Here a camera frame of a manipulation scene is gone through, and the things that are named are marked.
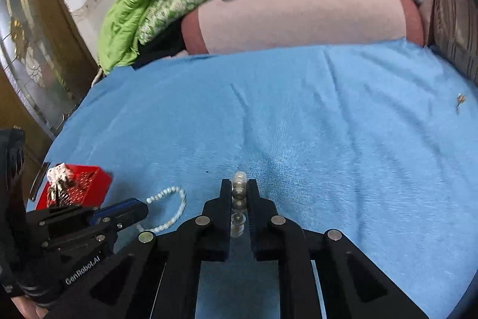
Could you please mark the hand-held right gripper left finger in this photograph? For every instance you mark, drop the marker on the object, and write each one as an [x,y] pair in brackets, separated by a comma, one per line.
[224,207]

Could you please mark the black phone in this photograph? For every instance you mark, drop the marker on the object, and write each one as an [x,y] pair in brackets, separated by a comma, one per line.
[39,180]

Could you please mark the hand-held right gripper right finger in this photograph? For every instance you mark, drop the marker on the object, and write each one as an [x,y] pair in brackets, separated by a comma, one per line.
[254,207]

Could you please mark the white dotted scrunchie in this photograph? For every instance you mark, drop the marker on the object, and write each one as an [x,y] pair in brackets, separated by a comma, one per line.
[59,171]

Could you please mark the striped floral cushion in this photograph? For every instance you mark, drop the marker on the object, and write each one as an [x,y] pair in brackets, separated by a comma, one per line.
[457,16]

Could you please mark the pink bolster cushion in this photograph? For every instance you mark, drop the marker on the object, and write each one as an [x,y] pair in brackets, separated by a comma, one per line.
[298,20]

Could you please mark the wooden door with glass panel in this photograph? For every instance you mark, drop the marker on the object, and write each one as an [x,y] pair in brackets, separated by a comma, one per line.
[33,53]

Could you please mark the small metal trinket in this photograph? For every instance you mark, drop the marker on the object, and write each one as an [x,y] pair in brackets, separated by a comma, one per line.
[460,100]

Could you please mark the person's left hand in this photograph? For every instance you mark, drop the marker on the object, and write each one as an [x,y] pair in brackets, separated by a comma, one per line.
[31,309]

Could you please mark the blue blanket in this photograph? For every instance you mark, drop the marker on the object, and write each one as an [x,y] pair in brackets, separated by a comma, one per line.
[317,139]

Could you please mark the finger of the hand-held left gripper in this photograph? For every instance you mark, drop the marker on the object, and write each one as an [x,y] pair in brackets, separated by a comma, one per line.
[127,210]

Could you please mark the red box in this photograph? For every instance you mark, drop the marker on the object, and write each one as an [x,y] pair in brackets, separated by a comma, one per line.
[89,184]

